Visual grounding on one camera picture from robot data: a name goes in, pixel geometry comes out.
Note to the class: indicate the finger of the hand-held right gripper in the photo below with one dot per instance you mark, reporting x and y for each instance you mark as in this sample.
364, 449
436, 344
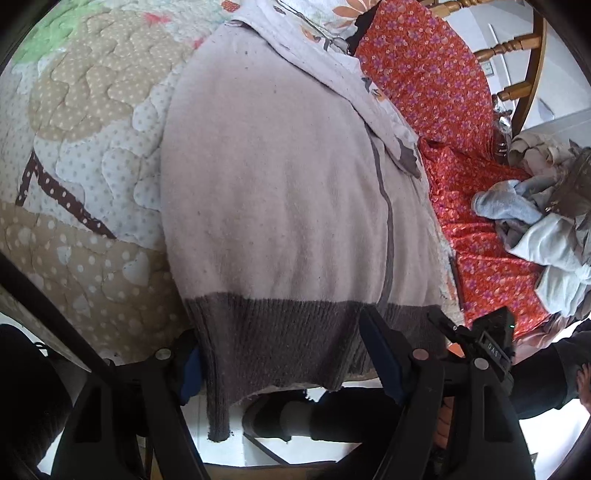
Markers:
450, 330

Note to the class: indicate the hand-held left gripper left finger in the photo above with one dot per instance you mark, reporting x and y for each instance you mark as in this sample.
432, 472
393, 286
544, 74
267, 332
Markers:
190, 374

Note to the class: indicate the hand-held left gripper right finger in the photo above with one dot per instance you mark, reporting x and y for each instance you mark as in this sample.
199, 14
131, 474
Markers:
383, 355

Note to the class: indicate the pink sweater with brown hem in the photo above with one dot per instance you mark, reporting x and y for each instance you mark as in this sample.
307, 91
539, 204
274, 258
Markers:
286, 207

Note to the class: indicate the person's right hand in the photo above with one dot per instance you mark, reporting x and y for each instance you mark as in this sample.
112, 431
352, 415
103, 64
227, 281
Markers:
586, 387

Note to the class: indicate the person's leg in dark trousers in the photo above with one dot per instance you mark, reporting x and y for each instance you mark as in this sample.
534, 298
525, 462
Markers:
351, 415

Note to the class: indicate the white garment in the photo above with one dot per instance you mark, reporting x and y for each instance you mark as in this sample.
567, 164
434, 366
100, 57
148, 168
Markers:
549, 244

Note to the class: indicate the beige garment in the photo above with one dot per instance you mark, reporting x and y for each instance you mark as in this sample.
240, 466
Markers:
540, 150

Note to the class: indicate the shiny silver wrapper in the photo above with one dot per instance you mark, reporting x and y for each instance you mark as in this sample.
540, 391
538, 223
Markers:
502, 134

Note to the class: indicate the red floral bed sheet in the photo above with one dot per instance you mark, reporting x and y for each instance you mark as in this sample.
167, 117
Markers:
429, 83

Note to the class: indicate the heart-patterned quilt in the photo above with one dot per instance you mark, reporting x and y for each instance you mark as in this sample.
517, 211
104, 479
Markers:
92, 138

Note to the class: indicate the white floral pillow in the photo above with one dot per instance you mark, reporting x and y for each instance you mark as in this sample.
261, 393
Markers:
323, 69

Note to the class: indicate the wooden spindle headboard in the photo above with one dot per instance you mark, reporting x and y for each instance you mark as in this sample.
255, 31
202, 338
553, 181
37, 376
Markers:
512, 46

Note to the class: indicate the white wall switch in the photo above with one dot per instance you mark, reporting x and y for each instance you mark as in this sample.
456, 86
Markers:
488, 69

